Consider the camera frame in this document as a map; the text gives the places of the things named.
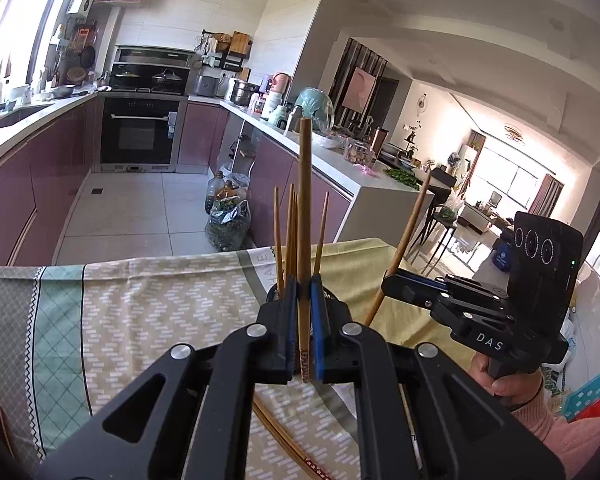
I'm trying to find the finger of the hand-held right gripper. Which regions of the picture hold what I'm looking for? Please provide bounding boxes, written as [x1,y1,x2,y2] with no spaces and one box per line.
[387,267,511,307]
[381,270,449,312]

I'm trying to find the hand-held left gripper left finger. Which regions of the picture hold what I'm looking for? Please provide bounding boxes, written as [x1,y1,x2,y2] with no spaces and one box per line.
[37,275,301,480]

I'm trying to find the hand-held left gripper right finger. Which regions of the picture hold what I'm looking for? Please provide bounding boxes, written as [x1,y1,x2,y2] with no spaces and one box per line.
[309,274,566,480]

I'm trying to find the black mesh utensil holder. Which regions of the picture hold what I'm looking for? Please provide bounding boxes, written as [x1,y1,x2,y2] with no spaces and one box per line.
[265,280,348,326]

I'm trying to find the red-tipped wooden chopstick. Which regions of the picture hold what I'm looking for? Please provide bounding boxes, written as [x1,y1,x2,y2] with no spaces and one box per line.
[252,397,313,480]
[296,117,313,383]
[364,170,432,328]
[262,405,333,480]

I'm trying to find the bunch of wooden chopsticks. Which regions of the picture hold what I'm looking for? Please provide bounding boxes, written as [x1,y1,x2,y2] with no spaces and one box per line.
[273,184,330,287]

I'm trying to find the person's right forearm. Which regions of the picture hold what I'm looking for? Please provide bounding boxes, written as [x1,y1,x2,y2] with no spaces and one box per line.
[510,377,600,480]

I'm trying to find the person's right hand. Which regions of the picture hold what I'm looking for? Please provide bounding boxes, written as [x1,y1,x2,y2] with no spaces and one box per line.
[469,352,544,412]

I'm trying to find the blue bag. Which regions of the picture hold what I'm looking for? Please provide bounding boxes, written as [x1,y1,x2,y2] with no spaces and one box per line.
[490,245,513,273]

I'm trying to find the black dining chair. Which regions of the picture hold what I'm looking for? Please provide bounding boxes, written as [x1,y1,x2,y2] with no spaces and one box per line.
[420,170,458,261]

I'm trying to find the white plastic bag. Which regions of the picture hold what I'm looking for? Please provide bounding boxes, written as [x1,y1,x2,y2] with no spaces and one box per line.
[440,192,463,221]

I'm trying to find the white kitchen counter peninsula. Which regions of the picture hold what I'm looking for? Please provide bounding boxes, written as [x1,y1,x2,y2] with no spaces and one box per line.
[220,99,436,251]

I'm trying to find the blue plastic crate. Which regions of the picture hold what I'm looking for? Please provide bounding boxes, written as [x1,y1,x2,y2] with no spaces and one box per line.
[562,372,600,423]

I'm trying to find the green leafy vegetables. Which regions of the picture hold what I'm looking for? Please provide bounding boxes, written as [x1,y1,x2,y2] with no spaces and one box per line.
[382,167,421,188]

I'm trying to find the plastic bag of greens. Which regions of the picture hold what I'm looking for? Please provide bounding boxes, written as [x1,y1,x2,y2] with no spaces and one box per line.
[205,200,253,252]

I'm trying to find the patterned beige green tablecloth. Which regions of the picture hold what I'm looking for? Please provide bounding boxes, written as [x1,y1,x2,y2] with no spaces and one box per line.
[0,237,481,480]

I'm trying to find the clear plastic container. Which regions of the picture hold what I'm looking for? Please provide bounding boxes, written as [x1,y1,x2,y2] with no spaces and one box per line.
[344,140,378,166]

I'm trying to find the brown tumbler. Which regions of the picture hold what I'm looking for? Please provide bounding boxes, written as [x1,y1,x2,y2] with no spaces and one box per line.
[370,129,391,158]

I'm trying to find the plastic oil bottle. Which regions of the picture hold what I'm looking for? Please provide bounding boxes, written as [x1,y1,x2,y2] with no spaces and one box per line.
[204,171,228,213]

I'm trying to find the teal plastic bag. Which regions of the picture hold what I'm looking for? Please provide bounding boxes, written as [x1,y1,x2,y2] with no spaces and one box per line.
[295,86,335,133]

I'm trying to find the pink kettle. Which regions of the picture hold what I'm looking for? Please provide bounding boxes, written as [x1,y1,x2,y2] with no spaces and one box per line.
[270,72,291,106]

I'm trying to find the stainless steel pot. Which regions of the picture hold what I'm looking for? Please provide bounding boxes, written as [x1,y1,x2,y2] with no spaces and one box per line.
[229,79,260,107]

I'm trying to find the striped partition screen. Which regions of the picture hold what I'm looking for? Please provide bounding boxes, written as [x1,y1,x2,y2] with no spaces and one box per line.
[327,37,401,126]

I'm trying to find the integrated stove with oven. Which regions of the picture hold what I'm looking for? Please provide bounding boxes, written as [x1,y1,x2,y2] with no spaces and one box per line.
[99,45,196,173]

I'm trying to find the pink base cabinet run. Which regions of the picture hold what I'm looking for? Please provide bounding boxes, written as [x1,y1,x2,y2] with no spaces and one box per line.
[0,92,106,266]

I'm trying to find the kitchen sink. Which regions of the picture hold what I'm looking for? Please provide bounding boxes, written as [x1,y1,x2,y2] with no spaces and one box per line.
[0,102,46,131]

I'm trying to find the kitchen window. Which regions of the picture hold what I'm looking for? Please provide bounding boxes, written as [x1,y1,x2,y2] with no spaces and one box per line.
[0,0,86,101]

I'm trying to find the pink wall picture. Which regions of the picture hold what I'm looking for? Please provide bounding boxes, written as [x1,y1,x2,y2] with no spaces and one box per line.
[341,67,376,113]

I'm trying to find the black wall rack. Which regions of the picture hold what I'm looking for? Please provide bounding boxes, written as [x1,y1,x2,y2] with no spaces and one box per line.
[198,32,251,72]

